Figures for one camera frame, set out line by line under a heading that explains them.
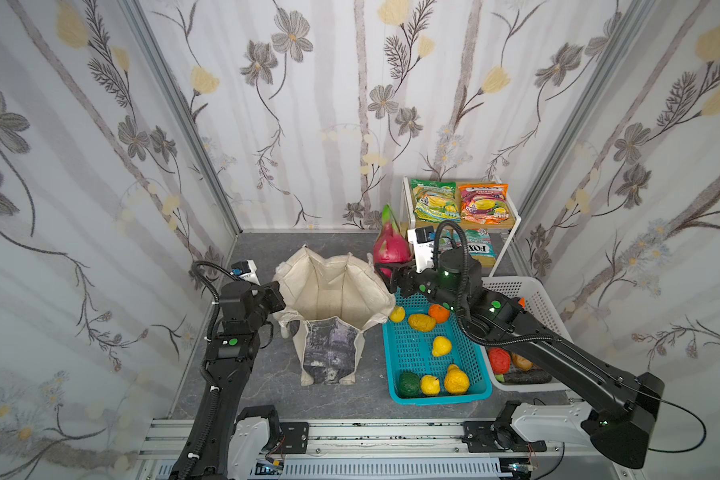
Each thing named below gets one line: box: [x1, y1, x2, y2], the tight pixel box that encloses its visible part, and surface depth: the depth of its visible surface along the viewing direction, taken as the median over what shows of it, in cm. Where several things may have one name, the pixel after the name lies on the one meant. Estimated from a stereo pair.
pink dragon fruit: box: [373, 204, 413, 278], surface depth 65 cm
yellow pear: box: [444, 364, 470, 395], surface depth 80 cm
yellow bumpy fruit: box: [408, 314, 437, 332], surface depth 92 cm
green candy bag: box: [410, 179, 461, 223], surface depth 80 cm
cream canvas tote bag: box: [273, 246, 396, 386], surface depth 81 cm
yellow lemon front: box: [421, 374, 441, 396], surface depth 80 cm
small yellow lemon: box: [389, 306, 405, 323], surface depth 95 cm
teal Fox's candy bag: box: [466, 228, 497, 268], surface depth 95 cm
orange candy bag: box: [458, 184, 510, 225], surface depth 80 cm
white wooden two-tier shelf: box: [401, 176, 522, 277], surface depth 81 cm
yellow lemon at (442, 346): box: [432, 336, 452, 357], surface depth 88 cm
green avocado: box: [397, 371, 421, 398], surface depth 80 cm
